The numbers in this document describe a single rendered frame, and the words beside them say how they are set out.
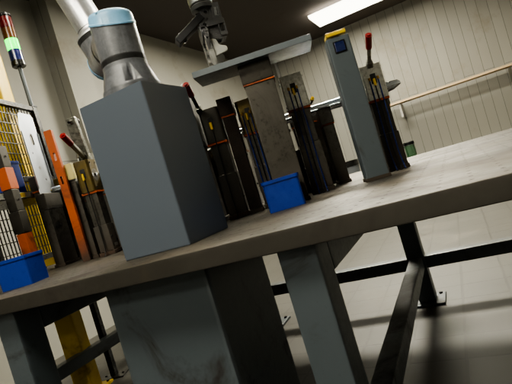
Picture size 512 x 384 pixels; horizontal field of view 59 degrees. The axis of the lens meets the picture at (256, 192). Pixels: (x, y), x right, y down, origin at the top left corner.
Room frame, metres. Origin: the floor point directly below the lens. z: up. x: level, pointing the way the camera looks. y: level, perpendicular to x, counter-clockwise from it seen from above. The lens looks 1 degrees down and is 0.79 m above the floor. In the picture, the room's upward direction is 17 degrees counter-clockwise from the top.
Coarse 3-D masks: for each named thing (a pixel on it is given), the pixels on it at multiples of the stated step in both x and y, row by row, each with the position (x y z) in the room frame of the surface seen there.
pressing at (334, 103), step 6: (390, 84) 1.61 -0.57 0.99; (396, 84) 1.69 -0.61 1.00; (390, 90) 1.78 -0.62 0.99; (324, 102) 1.64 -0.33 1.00; (330, 102) 1.64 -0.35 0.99; (336, 102) 1.63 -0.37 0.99; (312, 108) 1.64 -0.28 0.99; (318, 108) 1.74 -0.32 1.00; (288, 114) 1.65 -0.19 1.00; (312, 114) 1.83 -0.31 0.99; (288, 120) 1.82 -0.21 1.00; (54, 192) 1.79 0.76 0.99
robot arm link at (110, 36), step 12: (96, 12) 1.15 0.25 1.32; (108, 12) 1.14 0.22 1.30; (120, 12) 1.15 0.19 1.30; (96, 24) 1.14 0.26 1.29; (108, 24) 1.13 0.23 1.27; (120, 24) 1.14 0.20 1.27; (132, 24) 1.17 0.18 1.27; (96, 36) 1.15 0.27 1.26; (108, 36) 1.14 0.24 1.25; (120, 36) 1.14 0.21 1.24; (132, 36) 1.16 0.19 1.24; (96, 48) 1.17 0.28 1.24; (108, 48) 1.14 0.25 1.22; (120, 48) 1.14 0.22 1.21; (132, 48) 1.15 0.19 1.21
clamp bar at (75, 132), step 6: (66, 120) 1.65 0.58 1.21; (72, 120) 1.65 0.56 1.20; (78, 120) 1.69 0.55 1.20; (72, 126) 1.65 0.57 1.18; (78, 126) 1.66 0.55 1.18; (72, 132) 1.66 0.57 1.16; (78, 132) 1.66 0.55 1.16; (72, 138) 1.66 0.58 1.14; (78, 138) 1.66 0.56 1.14; (84, 138) 1.68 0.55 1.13; (78, 144) 1.66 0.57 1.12; (84, 144) 1.66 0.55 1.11; (84, 150) 1.67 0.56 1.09; (78, 156) 1.67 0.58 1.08
